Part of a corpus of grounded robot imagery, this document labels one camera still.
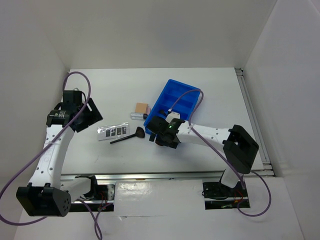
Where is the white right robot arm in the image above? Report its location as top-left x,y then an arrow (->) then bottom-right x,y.
146,116 -> 259,196

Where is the front aluminium rail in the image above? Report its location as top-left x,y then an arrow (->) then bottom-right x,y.
59,170 -> 225,183

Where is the thin black makeup brush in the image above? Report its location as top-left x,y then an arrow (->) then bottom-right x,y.
159,109 -> 167,116

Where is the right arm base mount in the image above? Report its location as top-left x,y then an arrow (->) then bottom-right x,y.
201,182 -> 251,210

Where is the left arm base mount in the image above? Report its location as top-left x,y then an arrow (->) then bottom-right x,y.
64,181 -> 116,213

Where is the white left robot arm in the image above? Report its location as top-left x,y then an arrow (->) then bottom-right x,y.
16,90 -> 103,217

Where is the beige square makeup sponge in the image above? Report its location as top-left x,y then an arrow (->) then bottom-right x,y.
135,102 -> 149,114

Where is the short brown kabuki brush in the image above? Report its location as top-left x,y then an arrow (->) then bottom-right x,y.
155,137 -> 165,146

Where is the black fan makeup brush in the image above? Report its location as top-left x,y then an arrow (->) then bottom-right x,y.
110,127 -> 145,144

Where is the blue divided plastic bin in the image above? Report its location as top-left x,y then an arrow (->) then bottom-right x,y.
143,79 -> 200,135

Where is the hair pin card in plastic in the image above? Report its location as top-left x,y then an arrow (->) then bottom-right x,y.
97,122 -> 130,141

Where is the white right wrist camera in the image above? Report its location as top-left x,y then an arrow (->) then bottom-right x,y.
165,111 -> 180,123

